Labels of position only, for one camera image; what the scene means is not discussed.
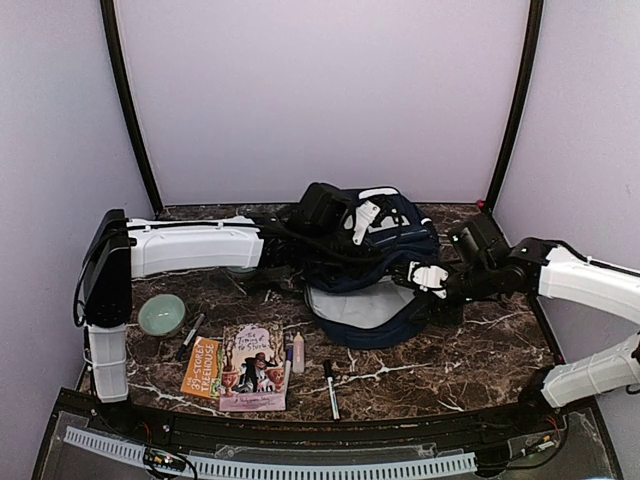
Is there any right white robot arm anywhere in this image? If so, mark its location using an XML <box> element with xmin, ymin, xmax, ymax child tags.
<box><xmin>401</xmin><ymin>215</ymin><xmax>639</xmax><ymax>434</ymax></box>

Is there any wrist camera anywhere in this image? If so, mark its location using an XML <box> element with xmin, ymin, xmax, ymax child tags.
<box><xmin>392</xmin><ymin>261</ymin><xmax>449</xmax><ymax>299</ymax></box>
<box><xmin>343</xmin><ymin>196</ymin><xmax>403</xmax><ymax>246</ymax></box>

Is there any navy blue student backpack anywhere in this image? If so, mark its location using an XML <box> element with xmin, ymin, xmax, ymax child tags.
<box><xmin>284</xmin><ymin>182</ymin><xmax>440</xmax><ymax>350</ymax></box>

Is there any far celadon green bowl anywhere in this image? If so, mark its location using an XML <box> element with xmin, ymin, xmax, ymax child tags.
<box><xmin>226</xmin><ymin>267</ymin><xmax>257</xmax><ymax>279</ymax></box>

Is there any black front rail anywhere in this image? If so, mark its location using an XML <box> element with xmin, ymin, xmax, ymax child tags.
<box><xmin>54</xmin><ymin>388</ymin><xmax>568</xmax><ymax>451</ymax></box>

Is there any right black frame post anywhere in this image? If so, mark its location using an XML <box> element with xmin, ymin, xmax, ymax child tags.
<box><xmin>484</xmin><ymin>0</ymin><xmax>544</xmax><ymax>213</ymax></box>

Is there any black frame post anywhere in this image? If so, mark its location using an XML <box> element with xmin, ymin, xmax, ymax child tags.
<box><xmin>100</xmin><ymin>0</ymin><xmax>164</xmax><ymax>215</ymax></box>
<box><xmin>484</xmin><ymin>0</ymin><xmax>544</xmax><ymax>213</ymax></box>

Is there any white slotted cable duct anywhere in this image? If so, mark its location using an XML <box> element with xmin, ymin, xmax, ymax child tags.
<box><xmin>63</xmin><ymin>427</ymin><xmax>478</xmax><ymax>479</ymax></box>

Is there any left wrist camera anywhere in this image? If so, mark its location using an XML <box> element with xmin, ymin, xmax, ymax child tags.
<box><xmin>343</xmin><ymin>196</ymin><xmax>403</xmax><ymax>246</ymax></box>

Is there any blue marker pen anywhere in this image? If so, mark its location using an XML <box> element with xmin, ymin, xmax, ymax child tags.
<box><xmin>283</xmin><ymin>346</ymin><xmax>293</xmax><ymax>394</ymax></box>

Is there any orange treehouse book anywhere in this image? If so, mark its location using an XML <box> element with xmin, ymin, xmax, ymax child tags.
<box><xmin>181</xmin><ymin>336</ymin><xmax>222</xmax><ymax>400</ymax></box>

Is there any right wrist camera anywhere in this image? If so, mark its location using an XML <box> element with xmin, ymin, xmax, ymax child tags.
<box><xmin>392</xmin><ymin>261</ymin><xmax>449</xmax><ymax>299</ymax></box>

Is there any celadon green bowl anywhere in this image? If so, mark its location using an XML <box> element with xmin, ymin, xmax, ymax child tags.
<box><xmin>137</xmin><ymin>294</ymin><xmax>186</xmax><ymax>337</ymax></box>
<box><xmin>226</xmin><ymin>267</ymin><xmax>257</xmax><ymax>279</ymax></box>

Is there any pink Shrew paperback book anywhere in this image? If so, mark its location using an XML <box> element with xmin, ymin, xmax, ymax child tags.
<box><xmin>219</xmin><ymin>322</ymin><xmax>286</xmax><ymax>413</ymax></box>

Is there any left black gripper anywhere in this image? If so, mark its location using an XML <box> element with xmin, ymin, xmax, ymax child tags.
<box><xmin>307</xmin><ymin>230</ymin><xmax>387</xmax><ymax>281</ymax></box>

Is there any left black frame post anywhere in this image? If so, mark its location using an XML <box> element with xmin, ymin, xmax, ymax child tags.
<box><xmin>100</xmin><ymin>0</ymin><xmax>164</xmax><ymax>215</ymax></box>

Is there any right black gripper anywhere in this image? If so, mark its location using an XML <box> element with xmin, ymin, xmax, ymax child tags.
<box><xmin>410</xmin><ymin>259</ymin><xmax>498</xmax><ymax>328</ymax></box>

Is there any black marker left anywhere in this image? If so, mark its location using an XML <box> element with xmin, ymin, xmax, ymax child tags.
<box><xmin>176</xmin><ymin>313</ymin><xmax>206</xmax><ymax>361</ymax></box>

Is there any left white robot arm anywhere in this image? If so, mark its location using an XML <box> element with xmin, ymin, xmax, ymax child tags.
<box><xmin>72</xmin><ymin>183</ymin><xmax>383</xmax><ymax>436</ymax></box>

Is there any black white marker front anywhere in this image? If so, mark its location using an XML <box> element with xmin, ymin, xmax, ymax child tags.
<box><xmin>323</xmin><ymin>360</ymin><xmax>341</xmax><ymax>421</ymax></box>

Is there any near celadon green bowl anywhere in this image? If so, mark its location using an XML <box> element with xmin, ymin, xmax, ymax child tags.
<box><xmin>137</xmin><ymin>294</ymin><xmax>186</xmax><ymax>337</ymax></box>

